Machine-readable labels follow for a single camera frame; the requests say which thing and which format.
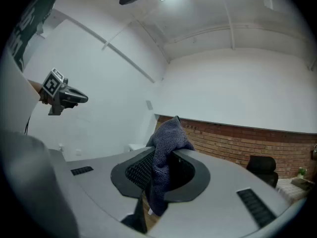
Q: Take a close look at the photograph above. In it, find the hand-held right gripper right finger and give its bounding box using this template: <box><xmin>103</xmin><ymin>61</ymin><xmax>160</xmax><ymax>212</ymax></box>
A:
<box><xmin>148</xmin><ymin>150</ymin><xmax>291</xmax><ymax>238</ymax></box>

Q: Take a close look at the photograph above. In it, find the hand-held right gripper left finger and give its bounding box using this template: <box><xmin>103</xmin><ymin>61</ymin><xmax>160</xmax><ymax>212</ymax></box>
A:
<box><xmin>49</xmin><ymin>146</ymin><xmax>156</xmax><ymax>234</ymax></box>

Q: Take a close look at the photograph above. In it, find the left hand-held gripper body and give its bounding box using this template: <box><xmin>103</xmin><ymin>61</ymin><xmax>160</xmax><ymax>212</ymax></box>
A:
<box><xmin>41</xmin><ymin>67</ymin><xmax>89</xmax><ymax>116</ymax></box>

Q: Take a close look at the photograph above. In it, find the dark blue cloth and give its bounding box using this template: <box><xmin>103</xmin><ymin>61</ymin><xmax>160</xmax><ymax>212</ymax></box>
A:
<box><xmin>146</xmin><ymin>115</ymin><xmax>196</xmax><ymax>217</ymax></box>

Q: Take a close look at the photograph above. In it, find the person's left forearm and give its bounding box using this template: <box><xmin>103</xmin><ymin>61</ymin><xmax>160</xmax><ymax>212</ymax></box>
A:
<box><xmin>27</xmin><ymin>80</ymin><xmax>43</xmax><ymax>101</ymax></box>

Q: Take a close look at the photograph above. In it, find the person's left hand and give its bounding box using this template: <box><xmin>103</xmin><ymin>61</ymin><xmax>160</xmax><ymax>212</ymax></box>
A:
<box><xmin>39</xmin><ymin>89</ymin><xmax>53</xmax><ymax>106</ymax></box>

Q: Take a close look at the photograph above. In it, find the black office chair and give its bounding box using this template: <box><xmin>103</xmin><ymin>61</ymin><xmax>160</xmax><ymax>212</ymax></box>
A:
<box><xmin>246</xmin><ymin>155</ymin><xmax>279</xmax><ymax>188</ymax></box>

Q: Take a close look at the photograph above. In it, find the person's green shirt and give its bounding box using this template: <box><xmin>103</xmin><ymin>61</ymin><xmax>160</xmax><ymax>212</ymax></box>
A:
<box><xmin>9</xmin><ymin>0</ymin><xmax>62</xmax><ymax>71</ymax></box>

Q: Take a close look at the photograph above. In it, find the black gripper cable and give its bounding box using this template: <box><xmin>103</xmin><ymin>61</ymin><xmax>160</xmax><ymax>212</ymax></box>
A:
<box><xmin>24</xmin><ymin>114</ymin><xmax>32</xmax><ymax>135</ymax></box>

